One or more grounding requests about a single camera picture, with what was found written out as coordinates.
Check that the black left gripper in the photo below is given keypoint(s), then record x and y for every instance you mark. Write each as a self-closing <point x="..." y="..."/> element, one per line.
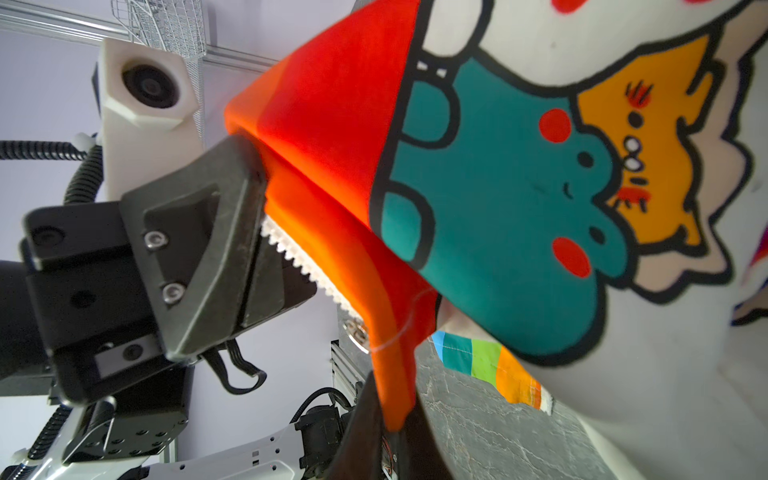
<point x="75" y="308"/>

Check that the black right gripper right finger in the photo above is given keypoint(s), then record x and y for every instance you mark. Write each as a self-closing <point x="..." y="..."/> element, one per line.
<point x="419" y="457"/>

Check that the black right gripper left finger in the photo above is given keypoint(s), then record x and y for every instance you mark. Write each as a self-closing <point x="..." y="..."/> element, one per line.
<point x="360" y="454"/>

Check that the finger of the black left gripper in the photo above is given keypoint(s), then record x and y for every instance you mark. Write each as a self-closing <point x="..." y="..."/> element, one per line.
<point x="276" y="286"/>

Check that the colourful rainbow kids jacket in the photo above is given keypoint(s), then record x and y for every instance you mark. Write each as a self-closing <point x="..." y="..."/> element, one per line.
<point x="582" y="182"/>

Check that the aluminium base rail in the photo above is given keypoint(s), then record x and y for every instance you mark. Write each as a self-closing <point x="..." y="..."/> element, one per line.
<point x="350" y="368"/>

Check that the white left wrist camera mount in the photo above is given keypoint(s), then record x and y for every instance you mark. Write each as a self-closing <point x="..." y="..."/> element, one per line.
<point x="147" y="106"/>

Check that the white wire shelf basket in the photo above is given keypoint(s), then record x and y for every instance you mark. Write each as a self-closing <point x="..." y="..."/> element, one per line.
<point x="175" y="26"/>

